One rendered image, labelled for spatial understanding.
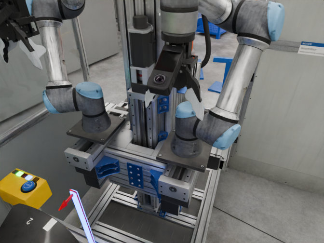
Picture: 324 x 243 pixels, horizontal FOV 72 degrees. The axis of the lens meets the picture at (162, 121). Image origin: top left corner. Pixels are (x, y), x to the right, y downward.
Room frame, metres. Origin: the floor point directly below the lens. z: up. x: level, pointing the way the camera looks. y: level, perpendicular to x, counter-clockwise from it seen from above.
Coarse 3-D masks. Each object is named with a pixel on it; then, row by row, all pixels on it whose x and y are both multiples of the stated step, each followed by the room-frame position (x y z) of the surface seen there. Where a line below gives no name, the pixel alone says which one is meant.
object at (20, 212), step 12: (24, 204) 0.36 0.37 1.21; (12, 216) 0.33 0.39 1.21; (24, 216) 0.33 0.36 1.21; (36, 216) 0.33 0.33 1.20; (48, 216) 0.34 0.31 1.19; (0, 228) 0.30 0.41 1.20; (12, 228) 0.30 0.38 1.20; (24, 228) 0.30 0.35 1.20; (36, 228) 0.31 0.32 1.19; (60, 228) 0.32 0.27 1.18; (0, 240) 0.27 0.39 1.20; (12, 240) 0.27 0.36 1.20; (24, 240) 0.28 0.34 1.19; (36, 240) 0.28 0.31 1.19; (48, 240) 0.28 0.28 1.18; (60, 240) 0.29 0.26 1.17; (72, 240) 0.29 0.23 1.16
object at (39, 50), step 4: (20, 40) 0.64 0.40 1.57; (20, 44) 0.65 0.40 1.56; (24, 44) 0.64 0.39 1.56; (32, 44) 0.67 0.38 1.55; (24, 48) 0.64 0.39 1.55; (36, 48) 0.67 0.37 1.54; (40, 48) 0.68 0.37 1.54; (44, 48) 0.69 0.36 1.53; (28, 52) 0.64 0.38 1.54; (32, 52) 0.64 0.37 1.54; (36, 52) 0.66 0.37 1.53; (40, 52) 0.67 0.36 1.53; (44, 52) 0.68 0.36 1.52; (28, 56) 0.64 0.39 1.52; (32, 56) 0.63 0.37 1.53; (36, 56) 0.64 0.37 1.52; (40, 56) 0.66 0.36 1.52; (32, 60) 0.63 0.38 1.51; (36, 60) 0.64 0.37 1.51; (36, 64) 0.64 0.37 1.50; (40, 64) 0.64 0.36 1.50; (40, 68) 0.64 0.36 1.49
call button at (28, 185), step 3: (24, 183) 0.54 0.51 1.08; (27, 183) 0.54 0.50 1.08; (30, 183) 0.54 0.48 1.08; (33, 183) 0.54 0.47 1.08; (24, 186) 0.52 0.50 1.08; (27, 186) 0.52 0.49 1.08; (30, 186) 0.52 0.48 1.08; (33, 186) 0.53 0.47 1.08; (24, 189) 0.51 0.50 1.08; (27, 189) 0.51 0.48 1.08; (30, 189) 0.52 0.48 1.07
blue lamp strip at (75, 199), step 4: (72, 192) 0.42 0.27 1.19; (76, 196) 0.42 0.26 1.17; (76, 200) 0.42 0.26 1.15; (76, 204) 0.42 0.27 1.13; (76, 208) 0.42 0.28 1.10; (80, 208) 0.41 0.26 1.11; (80, 212) 0.42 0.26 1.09; (80, 216) 0.42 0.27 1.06; (84, 220) 0.41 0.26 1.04; (84, 224) 0.42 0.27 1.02; (84, 228) 0.42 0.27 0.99; (88, 232) 0.42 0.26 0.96; (88, 236) 0.42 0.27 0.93; (88, 240) 0.42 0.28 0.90; (92, 240) 0.42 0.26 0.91
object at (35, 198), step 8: (16, 168) 0.62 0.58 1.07; (8, 176) 0.58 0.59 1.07; (16, 176) 0.58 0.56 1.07; (32, 176) 0.58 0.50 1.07; (0, 184) 0.54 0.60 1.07; (8, 184) 0.54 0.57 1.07; (16, 184) 0.54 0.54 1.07; (40, 184) 0.54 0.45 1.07; (0, 192) 0.52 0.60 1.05; (8, 192) 0.51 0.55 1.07; (16, 192) 0.51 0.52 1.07; (24, 192) 0.50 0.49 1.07; (32, 192) 0.51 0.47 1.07; (40, 192) 0.53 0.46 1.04; (48, 192) 0.55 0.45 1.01; (8, 200) 0.52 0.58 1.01; (16, 200) 0.49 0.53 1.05; (24, 200) 0.47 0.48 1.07; (32, 200) 0.49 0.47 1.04; (40, 200) 0.52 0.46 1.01
